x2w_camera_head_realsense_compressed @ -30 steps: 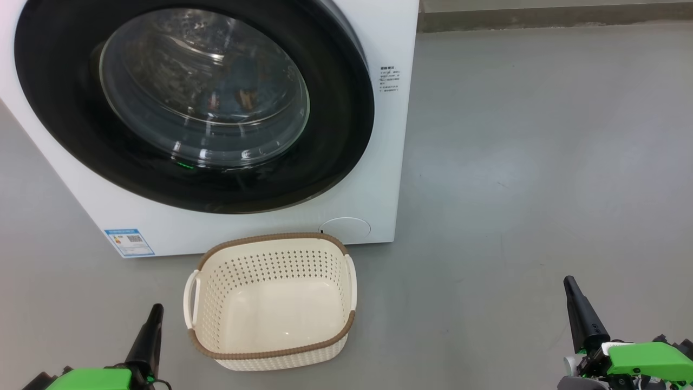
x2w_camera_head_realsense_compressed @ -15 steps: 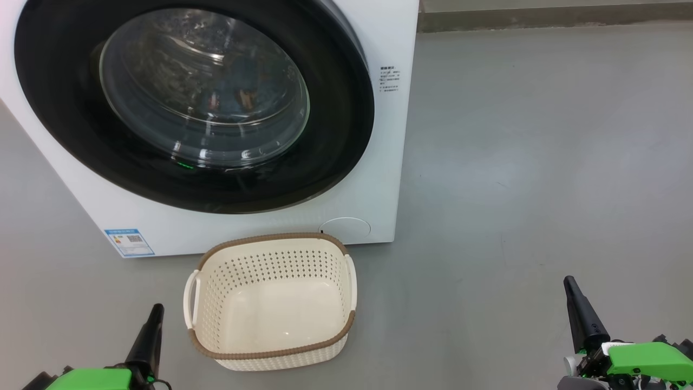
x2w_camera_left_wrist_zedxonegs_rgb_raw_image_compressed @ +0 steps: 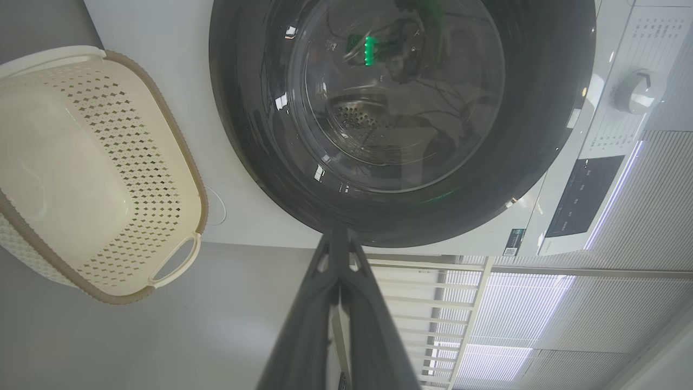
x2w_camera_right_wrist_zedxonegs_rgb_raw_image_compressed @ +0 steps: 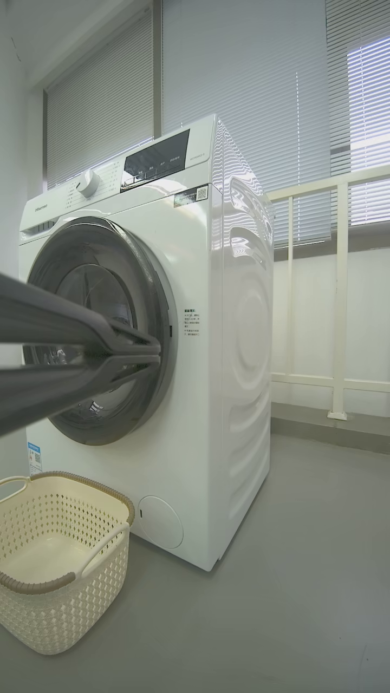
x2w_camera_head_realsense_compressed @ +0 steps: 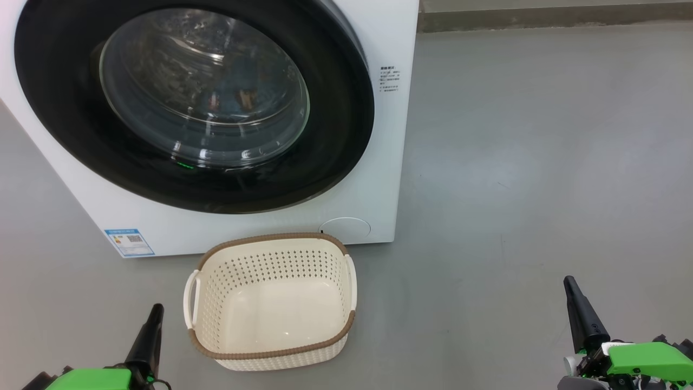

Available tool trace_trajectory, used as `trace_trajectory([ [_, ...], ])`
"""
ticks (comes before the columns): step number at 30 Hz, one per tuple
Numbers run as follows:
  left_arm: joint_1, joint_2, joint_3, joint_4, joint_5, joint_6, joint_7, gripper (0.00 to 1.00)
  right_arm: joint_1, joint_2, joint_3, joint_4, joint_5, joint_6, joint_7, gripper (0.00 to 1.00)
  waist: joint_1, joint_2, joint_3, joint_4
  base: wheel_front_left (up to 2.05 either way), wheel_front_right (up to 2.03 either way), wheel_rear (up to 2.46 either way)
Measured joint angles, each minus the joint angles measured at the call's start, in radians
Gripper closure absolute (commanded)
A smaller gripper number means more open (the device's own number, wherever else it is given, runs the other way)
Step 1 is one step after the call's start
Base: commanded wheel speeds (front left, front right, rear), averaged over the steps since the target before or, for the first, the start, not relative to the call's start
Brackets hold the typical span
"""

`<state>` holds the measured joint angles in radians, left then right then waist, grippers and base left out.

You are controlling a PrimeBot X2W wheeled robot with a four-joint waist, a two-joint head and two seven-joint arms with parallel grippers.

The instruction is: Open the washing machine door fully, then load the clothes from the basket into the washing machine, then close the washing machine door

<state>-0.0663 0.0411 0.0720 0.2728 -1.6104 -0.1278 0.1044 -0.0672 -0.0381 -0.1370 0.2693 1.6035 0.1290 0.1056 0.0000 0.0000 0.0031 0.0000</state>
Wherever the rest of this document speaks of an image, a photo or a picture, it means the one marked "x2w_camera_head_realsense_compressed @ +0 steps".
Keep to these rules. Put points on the blue energy label sticker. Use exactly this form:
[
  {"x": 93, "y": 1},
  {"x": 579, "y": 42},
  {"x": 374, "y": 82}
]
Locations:
[{"x": 130, "y": 242}]

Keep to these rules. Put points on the cream basket with brown rim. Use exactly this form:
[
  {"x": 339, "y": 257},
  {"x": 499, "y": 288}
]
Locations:
[{"x": 270, "y": 271}]

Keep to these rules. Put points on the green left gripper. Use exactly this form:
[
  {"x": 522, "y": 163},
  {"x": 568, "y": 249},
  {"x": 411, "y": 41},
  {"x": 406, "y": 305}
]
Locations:
[{"x": 92, "y": 380}]

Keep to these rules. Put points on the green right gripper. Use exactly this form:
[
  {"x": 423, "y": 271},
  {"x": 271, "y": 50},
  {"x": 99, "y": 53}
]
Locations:
[{"x": 647, "y": 357}]

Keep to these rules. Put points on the black round glass washer door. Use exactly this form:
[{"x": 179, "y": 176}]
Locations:
[{"x": 54, "y": 108}]

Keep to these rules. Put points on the perforated stainless steel drum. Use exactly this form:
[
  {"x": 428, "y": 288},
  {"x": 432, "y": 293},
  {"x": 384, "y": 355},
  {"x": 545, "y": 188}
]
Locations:
[{"x": 162, "y": 32}]

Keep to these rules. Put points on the round white filter cover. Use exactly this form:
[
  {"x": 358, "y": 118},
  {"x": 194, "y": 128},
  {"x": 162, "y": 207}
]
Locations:
[{"x": 349, "y": 228}]

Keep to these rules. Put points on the white front-load washing machine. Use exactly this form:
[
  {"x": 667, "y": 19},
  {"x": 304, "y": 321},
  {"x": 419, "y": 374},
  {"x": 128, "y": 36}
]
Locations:
[{"x": 352, "y": 206}]

